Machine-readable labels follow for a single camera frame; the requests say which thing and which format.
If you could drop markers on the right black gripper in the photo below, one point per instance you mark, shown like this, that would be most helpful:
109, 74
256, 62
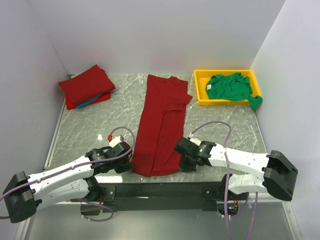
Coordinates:
186, 165

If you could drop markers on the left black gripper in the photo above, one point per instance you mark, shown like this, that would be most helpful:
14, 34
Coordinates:
124, 167

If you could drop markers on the dark red t-shirt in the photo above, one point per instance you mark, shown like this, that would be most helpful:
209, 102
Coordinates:
161, 126

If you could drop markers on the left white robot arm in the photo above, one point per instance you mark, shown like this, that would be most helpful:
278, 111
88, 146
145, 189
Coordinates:
25, 195

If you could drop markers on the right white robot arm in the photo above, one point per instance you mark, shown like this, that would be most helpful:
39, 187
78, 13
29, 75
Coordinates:
270, 173

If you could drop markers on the black base beam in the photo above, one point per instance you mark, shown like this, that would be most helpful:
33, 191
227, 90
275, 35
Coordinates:
159, 196

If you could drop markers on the folded red t-shirt bottom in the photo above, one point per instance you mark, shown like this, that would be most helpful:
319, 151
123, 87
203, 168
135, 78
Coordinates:
70, 105

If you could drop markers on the folded red t-shirt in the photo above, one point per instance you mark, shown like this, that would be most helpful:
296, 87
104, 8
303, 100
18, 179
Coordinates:
87, 85
70, 105

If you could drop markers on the folded blue t-shirt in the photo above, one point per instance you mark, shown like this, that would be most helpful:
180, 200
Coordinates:
94, 100

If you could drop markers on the yellow plastic bin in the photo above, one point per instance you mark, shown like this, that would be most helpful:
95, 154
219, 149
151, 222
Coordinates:
202, 76

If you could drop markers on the green t-shirt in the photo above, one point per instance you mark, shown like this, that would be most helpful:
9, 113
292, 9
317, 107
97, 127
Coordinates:
234, 87

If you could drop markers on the folded red t-shirt top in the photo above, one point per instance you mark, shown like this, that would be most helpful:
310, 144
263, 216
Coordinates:
87, 85

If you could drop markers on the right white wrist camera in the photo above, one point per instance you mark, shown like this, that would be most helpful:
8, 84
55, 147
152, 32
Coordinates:
194, 140

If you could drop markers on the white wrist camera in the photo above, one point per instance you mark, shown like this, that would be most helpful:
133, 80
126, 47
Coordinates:
113, 141
194, 140

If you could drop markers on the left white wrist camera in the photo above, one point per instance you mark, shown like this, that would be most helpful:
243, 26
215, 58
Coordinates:
113, 141

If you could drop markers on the aluminium rail frame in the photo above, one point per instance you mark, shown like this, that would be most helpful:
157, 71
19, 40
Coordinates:
73, 133

